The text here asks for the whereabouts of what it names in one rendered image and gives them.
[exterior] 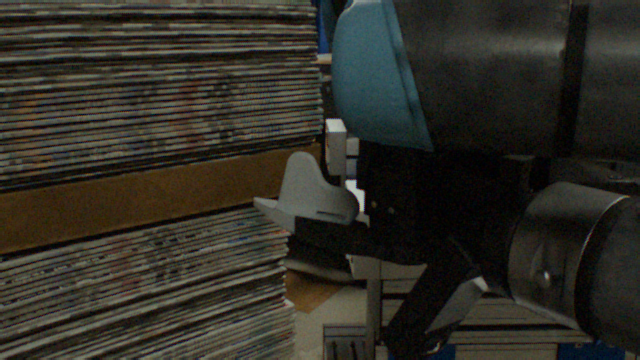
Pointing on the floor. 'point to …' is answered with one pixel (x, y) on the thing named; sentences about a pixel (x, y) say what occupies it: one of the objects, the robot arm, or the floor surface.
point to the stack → (153, 292)
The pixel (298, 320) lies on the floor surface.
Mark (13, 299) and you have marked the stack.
